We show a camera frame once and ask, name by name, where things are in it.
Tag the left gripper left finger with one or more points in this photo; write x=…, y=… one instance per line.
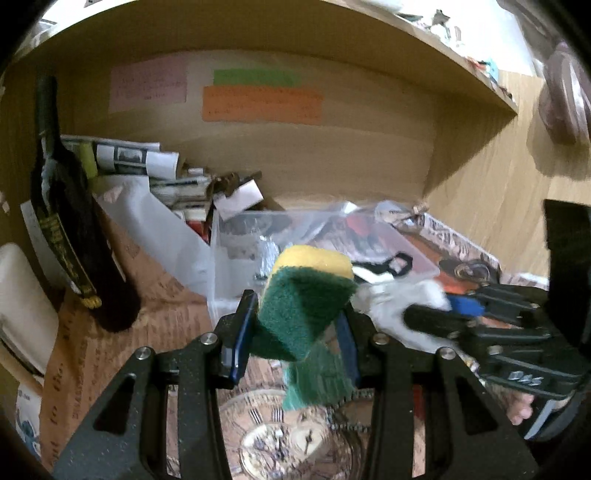
x=235, y=333

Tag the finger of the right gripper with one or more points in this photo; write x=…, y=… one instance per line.
x=475, y=302
x=435, y=322

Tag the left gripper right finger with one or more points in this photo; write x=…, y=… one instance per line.
x=355, y=332

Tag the yellow green scrub sponge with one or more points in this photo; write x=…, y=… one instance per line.
x=304, y=295

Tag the right hand holding gripper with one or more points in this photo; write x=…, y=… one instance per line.
x=519, y=406

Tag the clear plastic storage bin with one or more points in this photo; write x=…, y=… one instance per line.
x=365, y=244

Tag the small white cardboard box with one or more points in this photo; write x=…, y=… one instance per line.
x=245, y=196

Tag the white paper bag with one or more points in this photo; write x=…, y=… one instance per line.
x=127, y=200

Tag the dark wine bottle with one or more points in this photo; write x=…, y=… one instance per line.
x=70, y=221

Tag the rolled newspaper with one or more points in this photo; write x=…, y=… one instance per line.
x=128, y=157

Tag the orange sticky note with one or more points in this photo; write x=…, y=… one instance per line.
x=251, y=104

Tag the green sticky note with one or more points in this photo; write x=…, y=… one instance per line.
x=255, y=77

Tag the pink sticky note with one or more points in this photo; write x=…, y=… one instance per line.
x=158, y=81

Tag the wooden shelf board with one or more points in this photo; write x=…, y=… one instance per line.
x=127, y=30

